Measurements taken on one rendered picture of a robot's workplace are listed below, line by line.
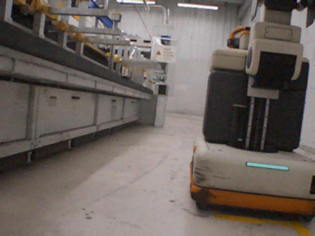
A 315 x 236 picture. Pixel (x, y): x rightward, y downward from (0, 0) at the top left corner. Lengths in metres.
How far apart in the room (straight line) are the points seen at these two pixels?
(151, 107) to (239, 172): 4.48
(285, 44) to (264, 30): 0.12
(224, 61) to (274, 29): 0.34
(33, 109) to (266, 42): 1.33
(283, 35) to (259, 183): 0.67
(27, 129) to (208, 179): 1.11
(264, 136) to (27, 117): 1.36
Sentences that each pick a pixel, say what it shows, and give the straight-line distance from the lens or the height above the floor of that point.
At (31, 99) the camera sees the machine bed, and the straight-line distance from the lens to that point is 1.79.
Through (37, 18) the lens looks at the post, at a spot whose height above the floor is 0.78.
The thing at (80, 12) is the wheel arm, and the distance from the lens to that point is 1.34.
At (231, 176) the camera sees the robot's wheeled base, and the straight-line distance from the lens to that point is 1.25.
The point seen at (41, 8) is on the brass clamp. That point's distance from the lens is 1.37.
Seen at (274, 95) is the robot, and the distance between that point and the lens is 1.51.
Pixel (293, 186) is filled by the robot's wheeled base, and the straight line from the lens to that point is 1.33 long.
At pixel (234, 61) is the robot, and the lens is 1.57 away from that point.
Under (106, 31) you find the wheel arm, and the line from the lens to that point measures 1.55.
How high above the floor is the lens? 0.47
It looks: 3 degrees down
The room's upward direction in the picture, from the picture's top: 6 degrees clockwise
